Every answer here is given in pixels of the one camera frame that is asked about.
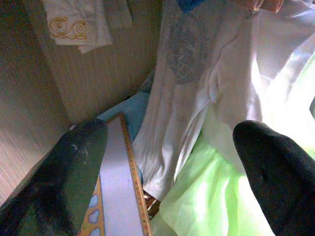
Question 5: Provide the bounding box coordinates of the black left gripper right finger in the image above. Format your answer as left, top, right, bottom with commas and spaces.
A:
232, 120, 315, 236

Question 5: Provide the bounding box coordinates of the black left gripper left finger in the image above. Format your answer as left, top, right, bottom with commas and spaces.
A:
0, 118, 109, 236

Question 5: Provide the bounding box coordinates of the yellow-framed drawing board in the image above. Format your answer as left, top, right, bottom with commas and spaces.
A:
78, 112, 152, 236

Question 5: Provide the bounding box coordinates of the light green garment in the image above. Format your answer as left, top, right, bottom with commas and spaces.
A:
150, 54, 315, 236

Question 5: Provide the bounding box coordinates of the white t-shirt with blue print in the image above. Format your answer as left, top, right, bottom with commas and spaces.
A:
132, 0, 315, 201

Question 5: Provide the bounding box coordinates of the light blue cloth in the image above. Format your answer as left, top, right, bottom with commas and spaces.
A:
98, 92, 151, 141

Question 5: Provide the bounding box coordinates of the wooden wardrobe panel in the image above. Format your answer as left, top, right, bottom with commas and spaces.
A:
0, 0, 163, 205

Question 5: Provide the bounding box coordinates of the white cloth with gold embroidery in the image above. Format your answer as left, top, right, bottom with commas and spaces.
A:
43, 0, 114, 55

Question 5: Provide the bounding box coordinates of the bright blue fabric piece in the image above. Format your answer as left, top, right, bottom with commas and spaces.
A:
177, 0, 197, 13

